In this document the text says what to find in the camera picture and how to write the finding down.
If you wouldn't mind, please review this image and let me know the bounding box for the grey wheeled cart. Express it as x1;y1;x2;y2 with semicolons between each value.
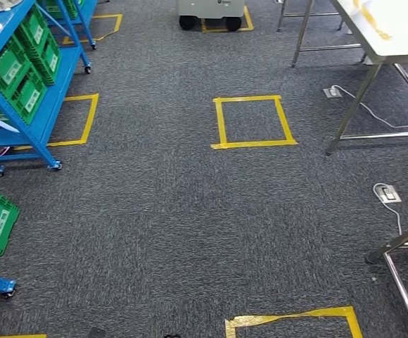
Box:
176;0;246;32

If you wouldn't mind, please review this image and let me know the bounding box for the white power adapter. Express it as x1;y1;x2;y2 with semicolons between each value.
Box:
373;183;402;205

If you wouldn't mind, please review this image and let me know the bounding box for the white desk with metal legs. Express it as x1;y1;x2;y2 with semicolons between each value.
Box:
325;0;408;157

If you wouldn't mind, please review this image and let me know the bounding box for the steel table frame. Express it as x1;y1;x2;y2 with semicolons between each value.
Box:
277;0;367;69

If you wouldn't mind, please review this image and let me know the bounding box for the white floor cable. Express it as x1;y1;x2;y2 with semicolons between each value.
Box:
332;84;408;132

